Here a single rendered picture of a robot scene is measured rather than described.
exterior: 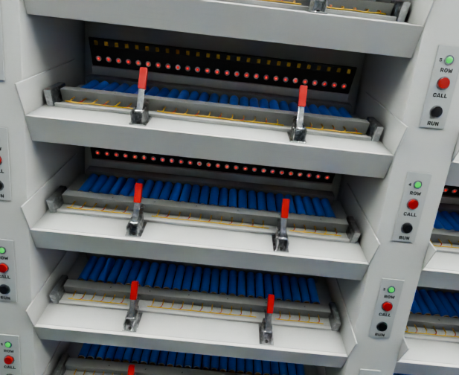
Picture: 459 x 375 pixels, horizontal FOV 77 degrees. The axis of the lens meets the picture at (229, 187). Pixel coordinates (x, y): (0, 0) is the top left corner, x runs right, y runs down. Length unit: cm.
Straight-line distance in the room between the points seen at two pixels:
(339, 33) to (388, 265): 40
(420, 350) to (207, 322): 43
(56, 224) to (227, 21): 45
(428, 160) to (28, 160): 67
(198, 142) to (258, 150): 10
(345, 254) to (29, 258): 57
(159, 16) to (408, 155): 45
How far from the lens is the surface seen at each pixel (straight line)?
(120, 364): 80
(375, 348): 69
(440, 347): 80
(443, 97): 58
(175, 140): 49
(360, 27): 54
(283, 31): 51
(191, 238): 54
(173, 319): 65
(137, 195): 54
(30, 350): 75
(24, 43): 60
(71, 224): 60
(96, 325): 67
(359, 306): 63
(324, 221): 60
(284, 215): 53
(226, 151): 49
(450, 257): 71
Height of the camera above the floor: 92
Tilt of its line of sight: 12 degrees down
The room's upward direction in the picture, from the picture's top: 6 degrees clockwise
